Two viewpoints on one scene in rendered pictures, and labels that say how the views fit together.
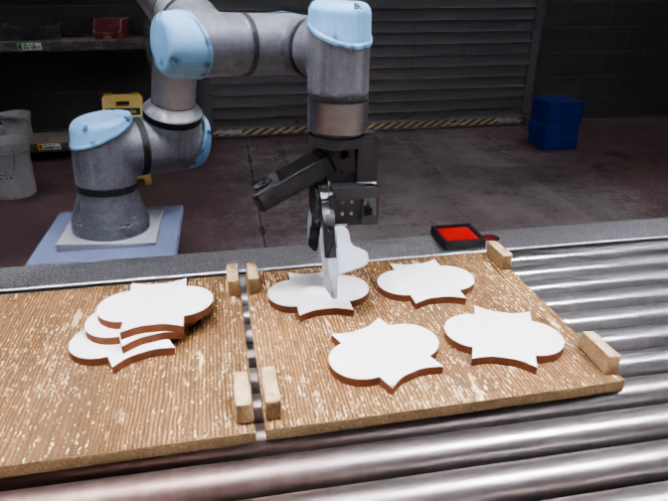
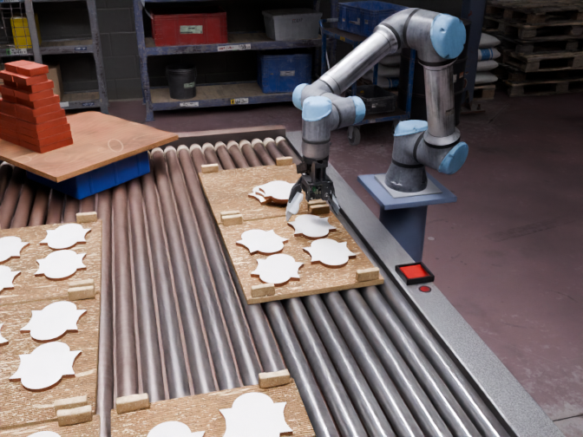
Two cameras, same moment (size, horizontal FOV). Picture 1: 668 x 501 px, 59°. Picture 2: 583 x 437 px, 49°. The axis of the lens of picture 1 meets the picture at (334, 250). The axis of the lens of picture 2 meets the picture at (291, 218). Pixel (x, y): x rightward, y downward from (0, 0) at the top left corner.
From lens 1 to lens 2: 174 cm
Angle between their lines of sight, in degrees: 75
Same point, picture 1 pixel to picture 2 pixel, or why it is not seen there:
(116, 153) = (402, 144)
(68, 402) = (232, 193)
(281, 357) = (260, 224)
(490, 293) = (325, 272)
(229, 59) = not seen: hidden behind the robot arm
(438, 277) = (331, 254)
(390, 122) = not seen: outside the picture
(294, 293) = (306, 219)
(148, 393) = (238, 204)
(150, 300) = (282, 188)
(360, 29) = (306, 113)
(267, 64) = not seen: hidden behind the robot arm
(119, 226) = (392, 180)
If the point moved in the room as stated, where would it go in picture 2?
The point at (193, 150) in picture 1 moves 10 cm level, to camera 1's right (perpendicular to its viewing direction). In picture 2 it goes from (437, 161) to (446, 172)
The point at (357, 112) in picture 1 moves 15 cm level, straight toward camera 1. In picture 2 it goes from (305, 146) to (248, 147)
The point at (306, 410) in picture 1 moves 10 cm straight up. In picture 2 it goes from (228, 230) to (226, 198)
